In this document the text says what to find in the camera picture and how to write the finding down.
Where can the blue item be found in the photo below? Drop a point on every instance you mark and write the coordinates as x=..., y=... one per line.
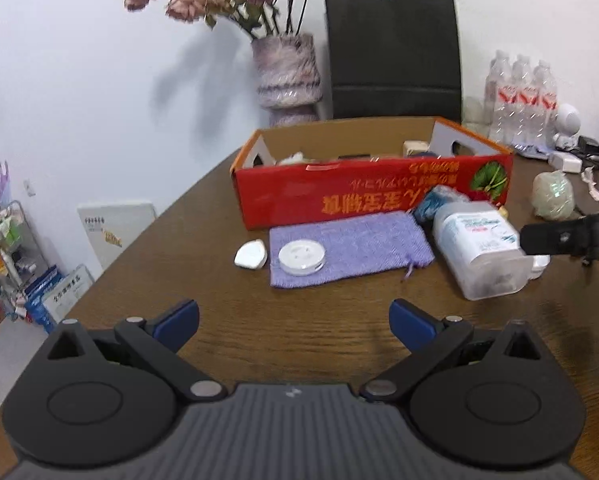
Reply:
x=429, y=207

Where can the white charger block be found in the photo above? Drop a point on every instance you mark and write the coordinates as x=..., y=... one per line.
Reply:
x=565, y=162

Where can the red cardboard box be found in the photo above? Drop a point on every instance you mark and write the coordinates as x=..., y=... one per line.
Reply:
x=289, y=195

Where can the white iridescent wrapped candle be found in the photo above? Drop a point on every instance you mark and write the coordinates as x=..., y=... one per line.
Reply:
x=553, y=195

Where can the black paper bag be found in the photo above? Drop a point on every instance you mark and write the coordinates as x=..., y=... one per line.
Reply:
x=394, y=50

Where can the small white plug adapter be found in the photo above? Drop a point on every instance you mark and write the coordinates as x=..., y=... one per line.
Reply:
x=251, y=255

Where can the white and blue box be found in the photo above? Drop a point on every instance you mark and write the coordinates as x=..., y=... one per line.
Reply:
x=71, y=290

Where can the clear plastic bottle white label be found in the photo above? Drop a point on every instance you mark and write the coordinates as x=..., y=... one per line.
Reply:
x=474, y=252

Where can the purple knit pouch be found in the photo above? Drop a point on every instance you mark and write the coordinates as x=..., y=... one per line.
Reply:
x=364, y=242

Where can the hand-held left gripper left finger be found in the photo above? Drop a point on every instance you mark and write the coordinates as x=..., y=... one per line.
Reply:
x=179, y=321

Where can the blue patterned packet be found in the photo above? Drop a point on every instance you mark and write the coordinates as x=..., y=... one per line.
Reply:
x=529, y=149

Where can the wooden desktop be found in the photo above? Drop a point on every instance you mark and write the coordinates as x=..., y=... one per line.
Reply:
x=289, y=320

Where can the purple textured vase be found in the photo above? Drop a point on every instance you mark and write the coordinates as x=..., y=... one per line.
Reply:
x=287, y=75

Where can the white fluffy item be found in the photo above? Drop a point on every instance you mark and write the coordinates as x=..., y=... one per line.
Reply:
x=292, y=158

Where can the white robot-shaped speaker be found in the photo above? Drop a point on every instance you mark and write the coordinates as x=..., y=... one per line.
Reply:
x=568, y=122

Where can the white round disc device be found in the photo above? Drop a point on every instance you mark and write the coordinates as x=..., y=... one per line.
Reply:
x=302, y=257

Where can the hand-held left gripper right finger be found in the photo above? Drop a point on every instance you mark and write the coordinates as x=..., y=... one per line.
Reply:
x=408, y=325

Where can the clear water bottle red label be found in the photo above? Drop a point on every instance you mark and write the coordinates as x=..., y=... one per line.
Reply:
x=544, y=105
x=497, y=95
x=522, y=100

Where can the white paper scrap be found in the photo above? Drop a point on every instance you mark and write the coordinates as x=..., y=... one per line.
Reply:
x=592, y=182

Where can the dried pink flowers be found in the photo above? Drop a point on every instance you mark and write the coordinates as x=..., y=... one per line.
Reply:
x=189, y=2

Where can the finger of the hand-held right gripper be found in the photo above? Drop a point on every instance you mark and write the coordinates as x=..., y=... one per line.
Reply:
x=549, y=239

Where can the beige wooden block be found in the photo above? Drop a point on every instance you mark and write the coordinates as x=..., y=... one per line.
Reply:
x=415, y=148

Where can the black power adapter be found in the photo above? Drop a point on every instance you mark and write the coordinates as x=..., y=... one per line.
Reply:
x=589, y=145

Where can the white wall outlet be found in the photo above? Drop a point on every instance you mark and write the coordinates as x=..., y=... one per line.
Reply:
x=28, y=187

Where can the white board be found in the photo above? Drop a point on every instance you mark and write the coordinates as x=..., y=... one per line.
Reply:
x=114, y=230

